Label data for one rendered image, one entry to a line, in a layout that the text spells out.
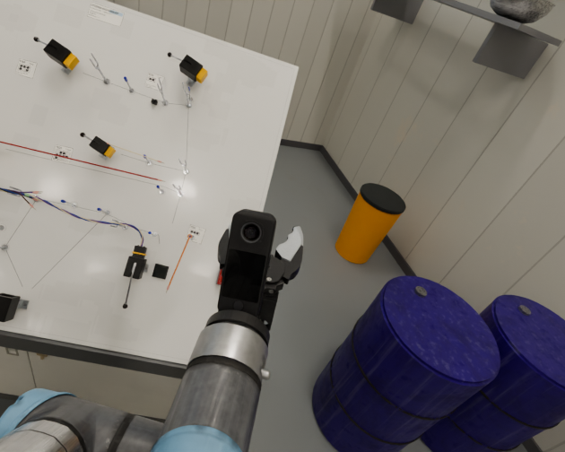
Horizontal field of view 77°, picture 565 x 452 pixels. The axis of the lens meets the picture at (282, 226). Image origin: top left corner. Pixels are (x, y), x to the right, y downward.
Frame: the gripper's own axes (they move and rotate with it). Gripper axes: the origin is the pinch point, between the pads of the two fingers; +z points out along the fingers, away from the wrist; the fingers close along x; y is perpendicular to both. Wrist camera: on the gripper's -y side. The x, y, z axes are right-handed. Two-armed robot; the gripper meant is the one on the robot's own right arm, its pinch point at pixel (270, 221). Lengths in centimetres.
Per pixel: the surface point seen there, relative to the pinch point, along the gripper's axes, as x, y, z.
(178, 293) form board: -25, 54, 27
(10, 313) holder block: -62, 52, 8
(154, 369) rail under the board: -27, 72, 12
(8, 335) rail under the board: -66, 63, 8
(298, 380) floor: 29, 163, 75
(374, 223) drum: 69, 121, 195
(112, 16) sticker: -65, -9, 75
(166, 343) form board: -25, 65, 17
